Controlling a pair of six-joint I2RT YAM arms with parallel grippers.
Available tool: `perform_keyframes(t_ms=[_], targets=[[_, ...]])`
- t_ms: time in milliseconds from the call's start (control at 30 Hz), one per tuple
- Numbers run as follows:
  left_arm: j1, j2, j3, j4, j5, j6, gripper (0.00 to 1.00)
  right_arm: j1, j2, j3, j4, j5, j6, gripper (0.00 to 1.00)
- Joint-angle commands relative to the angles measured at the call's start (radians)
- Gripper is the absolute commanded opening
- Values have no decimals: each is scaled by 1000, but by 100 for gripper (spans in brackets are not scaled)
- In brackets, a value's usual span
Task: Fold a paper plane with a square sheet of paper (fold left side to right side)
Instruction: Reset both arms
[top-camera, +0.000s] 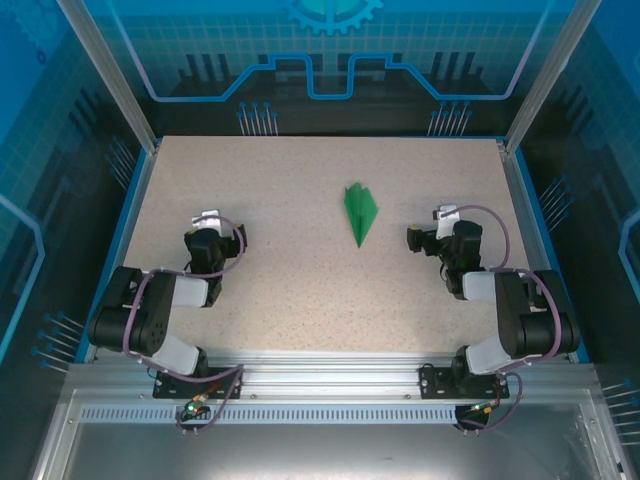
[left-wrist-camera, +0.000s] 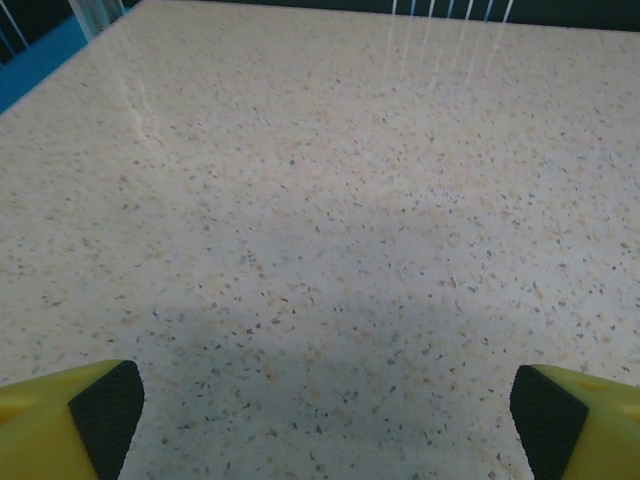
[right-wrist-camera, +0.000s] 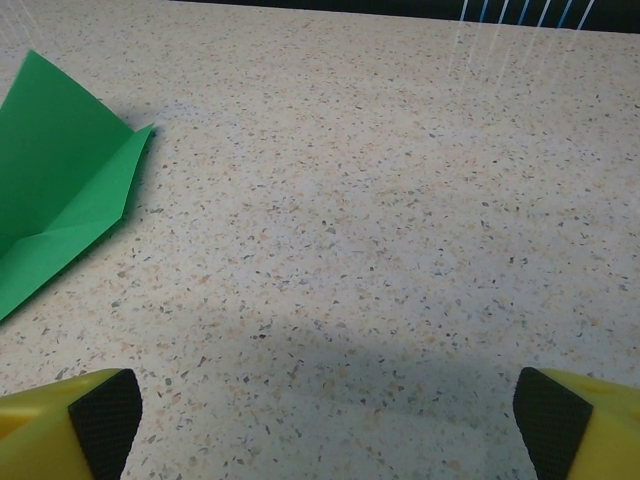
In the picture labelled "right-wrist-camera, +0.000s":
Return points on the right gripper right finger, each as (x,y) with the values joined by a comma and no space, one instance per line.
(585,430)

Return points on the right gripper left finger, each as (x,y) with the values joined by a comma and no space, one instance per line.
(60,430)

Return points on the green paper sheet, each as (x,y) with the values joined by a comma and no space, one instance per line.
(50,175)

